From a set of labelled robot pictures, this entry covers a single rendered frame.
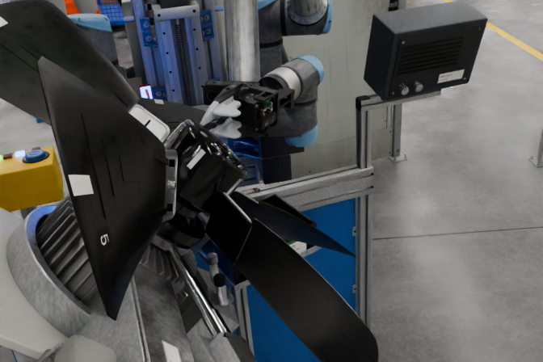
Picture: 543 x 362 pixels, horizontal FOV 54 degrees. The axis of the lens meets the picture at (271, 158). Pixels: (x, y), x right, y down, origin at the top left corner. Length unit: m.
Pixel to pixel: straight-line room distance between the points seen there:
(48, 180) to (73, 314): 0.54
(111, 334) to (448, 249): 2.13
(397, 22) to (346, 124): 1.83
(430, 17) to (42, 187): 0.97
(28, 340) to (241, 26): 0.78
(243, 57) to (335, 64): 1.81
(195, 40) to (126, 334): 1.19
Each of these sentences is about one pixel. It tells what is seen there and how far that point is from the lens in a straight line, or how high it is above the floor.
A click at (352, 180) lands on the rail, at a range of 1.44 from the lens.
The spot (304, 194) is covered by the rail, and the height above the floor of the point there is 0.83.
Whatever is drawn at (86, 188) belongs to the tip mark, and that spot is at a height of 1.34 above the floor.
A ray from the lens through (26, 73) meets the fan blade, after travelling 0.77.
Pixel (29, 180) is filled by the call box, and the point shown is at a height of 1.05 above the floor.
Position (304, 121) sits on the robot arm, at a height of 1.09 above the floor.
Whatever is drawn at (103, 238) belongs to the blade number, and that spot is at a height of 1.30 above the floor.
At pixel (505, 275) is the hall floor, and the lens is 2.54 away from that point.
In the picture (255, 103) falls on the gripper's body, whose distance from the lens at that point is 0.99.
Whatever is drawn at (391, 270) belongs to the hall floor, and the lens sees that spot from 2.48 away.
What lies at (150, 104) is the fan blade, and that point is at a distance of 1.05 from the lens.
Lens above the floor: 1.55
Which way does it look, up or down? 27 degrees down
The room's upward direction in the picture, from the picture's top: 5 degrees counter-clockwise
